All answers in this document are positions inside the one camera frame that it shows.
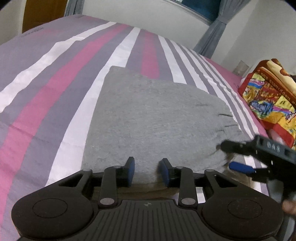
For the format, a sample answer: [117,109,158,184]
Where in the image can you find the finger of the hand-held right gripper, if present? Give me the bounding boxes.
[220,140,256,156]
[228,161,258,175]

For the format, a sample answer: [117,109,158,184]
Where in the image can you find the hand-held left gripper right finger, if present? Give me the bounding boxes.
[158,158,238,207]

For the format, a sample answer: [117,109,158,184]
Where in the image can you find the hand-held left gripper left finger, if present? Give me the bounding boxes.
[58,157,135,208]

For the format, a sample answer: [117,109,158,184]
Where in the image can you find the grey pants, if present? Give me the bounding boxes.
[82,65,252,183]

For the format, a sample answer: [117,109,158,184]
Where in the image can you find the person's right hand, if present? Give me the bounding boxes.
[282,200,296,215]

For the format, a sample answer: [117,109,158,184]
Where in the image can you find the colourful printed blanket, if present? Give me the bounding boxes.
[238,58,296,151]

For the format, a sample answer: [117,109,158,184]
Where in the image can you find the grey translucent container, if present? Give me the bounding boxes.
[233,60,250,76]

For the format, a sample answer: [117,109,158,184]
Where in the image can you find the bed with striped sheet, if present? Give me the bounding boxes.
[0,14,296,241]

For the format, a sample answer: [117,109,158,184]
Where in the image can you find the grey curtain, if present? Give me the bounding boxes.
[193,0,234,59]
[64,0,86,17]

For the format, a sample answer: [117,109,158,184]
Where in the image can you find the white framed window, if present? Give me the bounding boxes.
[164,0,223,24]

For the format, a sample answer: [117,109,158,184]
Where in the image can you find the brown wooden door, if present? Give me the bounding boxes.
[22,0,70,33]

